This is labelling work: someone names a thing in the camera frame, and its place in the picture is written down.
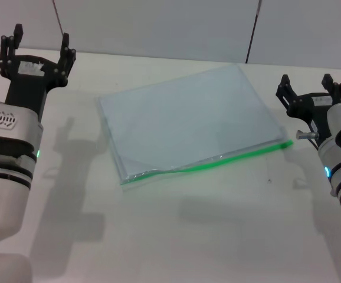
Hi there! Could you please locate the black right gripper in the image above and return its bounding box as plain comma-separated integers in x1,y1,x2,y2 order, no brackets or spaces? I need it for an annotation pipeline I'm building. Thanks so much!
276,74,341,145

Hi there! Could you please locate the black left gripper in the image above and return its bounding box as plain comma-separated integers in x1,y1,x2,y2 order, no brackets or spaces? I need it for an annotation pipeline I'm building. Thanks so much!
0,24,77,123

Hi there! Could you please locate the transparent document bag green zip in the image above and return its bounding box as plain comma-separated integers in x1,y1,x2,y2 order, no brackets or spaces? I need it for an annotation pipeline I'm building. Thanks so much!
96,63,294,193

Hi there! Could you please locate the grey cable with metal plug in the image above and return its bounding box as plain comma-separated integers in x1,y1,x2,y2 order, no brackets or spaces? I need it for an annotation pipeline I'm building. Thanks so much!
296,130,320,148

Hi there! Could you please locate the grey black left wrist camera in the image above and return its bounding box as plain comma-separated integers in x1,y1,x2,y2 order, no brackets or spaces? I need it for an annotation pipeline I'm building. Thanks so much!
0,98,45,162

